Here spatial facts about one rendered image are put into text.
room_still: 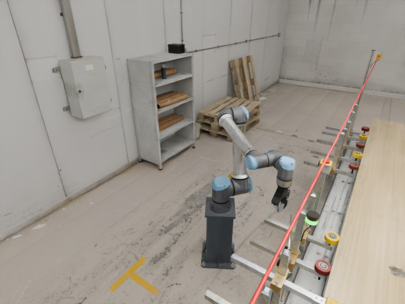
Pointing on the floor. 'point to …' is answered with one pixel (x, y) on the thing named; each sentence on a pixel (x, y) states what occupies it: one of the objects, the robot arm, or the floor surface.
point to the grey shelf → (144, 105)
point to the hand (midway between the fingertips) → (278, 211)
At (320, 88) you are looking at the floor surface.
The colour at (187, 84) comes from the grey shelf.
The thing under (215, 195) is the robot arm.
